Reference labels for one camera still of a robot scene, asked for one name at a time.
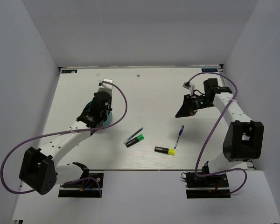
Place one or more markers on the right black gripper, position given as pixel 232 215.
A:
pixel 187 108

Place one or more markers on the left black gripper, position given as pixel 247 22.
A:
pixel 110 108

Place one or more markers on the blue gel pen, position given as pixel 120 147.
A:
pixel 179 134

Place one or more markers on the teal round desk organizer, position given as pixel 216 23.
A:
pixel 88 110

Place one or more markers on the blue capped pen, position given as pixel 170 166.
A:
pixel 133 135

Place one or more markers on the green black highlighter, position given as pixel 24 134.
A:
pixel 134 140

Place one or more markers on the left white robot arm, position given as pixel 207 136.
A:
pixel 40 169

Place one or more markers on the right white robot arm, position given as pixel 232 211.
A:
pixel 244 138

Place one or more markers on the yellow black highlighter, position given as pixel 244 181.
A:
pixel 163 150

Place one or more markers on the right blue corner label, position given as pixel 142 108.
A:
pixel 209 69

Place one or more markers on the blue corner label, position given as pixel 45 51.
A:
pixel 69 71
pixel 209 69

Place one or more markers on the left blue corner label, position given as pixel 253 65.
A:
pixel 69 71

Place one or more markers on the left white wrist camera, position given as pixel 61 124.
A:
pixel 106 86

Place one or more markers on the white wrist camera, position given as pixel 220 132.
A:
pixel 189 86
pixel 106 86

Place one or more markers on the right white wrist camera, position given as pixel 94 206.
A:
pixel 189 86

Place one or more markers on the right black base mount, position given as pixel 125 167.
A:
pixel 211 187

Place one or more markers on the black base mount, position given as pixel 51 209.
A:
pixel 211 187
pixel 90 188

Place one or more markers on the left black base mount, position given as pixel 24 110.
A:
pixel 90 188

